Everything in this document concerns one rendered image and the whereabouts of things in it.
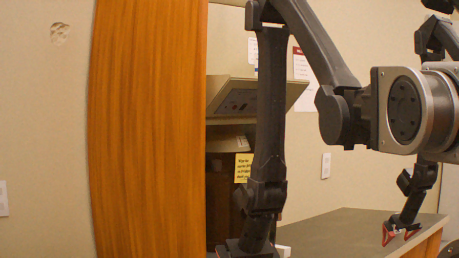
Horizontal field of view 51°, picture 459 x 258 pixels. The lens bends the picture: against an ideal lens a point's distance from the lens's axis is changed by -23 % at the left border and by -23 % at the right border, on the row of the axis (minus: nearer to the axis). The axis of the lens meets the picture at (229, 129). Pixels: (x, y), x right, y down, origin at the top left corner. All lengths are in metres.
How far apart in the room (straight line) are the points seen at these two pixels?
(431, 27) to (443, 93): 0.71
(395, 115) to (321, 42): 0.30
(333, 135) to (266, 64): 0.34
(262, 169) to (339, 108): 0.37
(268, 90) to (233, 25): 0.44
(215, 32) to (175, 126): 0.28
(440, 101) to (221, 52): 0.93
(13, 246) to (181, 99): 0.74
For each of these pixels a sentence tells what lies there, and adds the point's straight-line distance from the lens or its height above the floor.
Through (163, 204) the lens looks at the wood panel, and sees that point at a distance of 1.47.
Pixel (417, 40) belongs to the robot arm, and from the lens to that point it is 1.46.
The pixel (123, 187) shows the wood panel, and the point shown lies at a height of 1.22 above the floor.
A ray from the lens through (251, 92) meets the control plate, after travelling 1.50.
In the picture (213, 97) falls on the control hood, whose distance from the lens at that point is 1.44.
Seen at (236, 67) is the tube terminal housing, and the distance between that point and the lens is 1.59.
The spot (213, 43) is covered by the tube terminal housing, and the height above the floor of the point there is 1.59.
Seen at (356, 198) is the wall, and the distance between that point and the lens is 3.03.
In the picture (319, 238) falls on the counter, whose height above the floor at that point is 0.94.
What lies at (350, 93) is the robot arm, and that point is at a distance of 0.88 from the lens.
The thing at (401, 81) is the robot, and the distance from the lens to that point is 0.74.
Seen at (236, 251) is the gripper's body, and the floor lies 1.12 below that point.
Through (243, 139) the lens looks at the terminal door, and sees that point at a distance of 1.59.
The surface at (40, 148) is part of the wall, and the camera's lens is 1.69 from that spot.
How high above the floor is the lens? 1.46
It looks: 3 degrees down
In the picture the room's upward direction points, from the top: 1 degrees clockwise
